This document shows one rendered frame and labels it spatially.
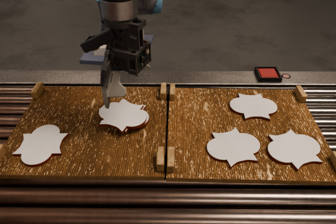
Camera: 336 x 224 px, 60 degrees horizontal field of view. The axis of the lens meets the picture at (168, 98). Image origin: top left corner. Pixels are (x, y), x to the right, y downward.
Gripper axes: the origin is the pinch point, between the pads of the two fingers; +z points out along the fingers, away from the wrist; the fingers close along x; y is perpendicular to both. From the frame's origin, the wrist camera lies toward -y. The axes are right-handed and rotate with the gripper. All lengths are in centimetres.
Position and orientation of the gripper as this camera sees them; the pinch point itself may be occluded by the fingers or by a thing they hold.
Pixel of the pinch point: (121, 91)
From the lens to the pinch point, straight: 74.9
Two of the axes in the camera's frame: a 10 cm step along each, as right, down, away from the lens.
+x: 4.0, -5.6, 7.3
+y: 9.2, 2.5, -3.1
